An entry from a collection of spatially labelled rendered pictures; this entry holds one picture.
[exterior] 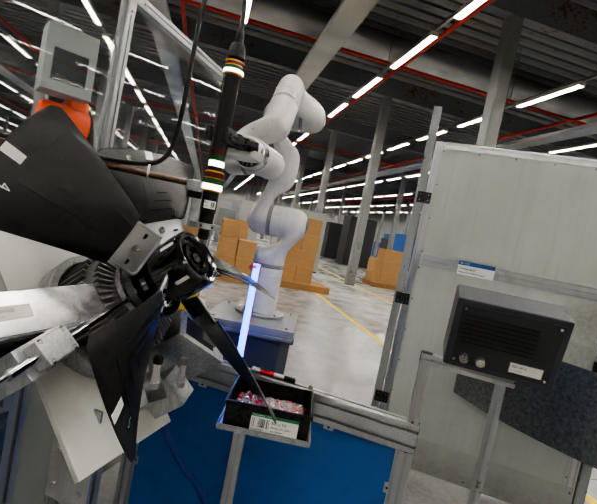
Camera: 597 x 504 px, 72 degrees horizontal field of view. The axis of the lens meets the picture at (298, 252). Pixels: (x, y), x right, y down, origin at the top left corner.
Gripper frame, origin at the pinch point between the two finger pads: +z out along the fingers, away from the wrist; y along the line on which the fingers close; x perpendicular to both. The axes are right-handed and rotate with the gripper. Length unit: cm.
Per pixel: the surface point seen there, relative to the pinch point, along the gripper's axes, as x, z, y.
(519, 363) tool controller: -39, -32, -74
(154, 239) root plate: -24.2, 14.3, 1.6
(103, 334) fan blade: -35, 39, -12
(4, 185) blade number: -19.1, 37.4, 11.0
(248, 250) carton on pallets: -74, -696, 291
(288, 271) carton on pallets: -107, -782, 226
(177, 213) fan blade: -18.6, 3.0, 5.3
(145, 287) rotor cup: -33.6, 14.0, 2.0
